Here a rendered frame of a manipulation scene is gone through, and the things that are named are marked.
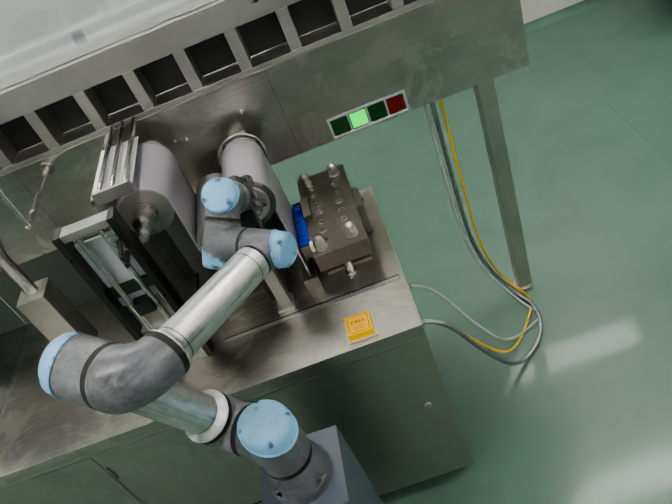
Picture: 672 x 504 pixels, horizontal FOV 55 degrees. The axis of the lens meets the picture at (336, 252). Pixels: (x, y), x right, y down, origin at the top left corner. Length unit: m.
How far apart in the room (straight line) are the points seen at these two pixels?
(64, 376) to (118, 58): 1.01
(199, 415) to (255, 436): 0.12
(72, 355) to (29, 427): 1.01
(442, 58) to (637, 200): 1.56
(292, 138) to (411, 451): 1.07
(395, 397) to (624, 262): 1.40
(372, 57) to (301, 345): 0.85
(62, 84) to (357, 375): 1.14
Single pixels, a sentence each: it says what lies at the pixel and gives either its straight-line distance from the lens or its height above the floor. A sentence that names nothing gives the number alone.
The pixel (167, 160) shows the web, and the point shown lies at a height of 1.36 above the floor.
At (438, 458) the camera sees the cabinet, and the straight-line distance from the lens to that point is 2.28.
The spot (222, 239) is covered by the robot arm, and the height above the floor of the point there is 1.42.
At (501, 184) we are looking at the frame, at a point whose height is 0.61.
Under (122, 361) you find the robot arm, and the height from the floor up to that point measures 1.51.
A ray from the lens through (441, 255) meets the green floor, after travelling 3.17.
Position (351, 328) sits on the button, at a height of 0.92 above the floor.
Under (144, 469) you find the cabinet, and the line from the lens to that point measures 2.10.
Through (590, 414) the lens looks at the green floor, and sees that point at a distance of 2.55.
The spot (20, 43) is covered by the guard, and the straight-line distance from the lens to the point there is 1.80.
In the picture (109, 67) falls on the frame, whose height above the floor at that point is 1.61.
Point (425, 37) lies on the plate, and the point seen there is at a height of 1.35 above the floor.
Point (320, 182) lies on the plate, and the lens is 2.08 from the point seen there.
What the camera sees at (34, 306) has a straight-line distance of 2.08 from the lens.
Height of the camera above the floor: 2.18
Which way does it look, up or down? 40 degrees down
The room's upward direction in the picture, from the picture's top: 25 degrees counter-clockwise
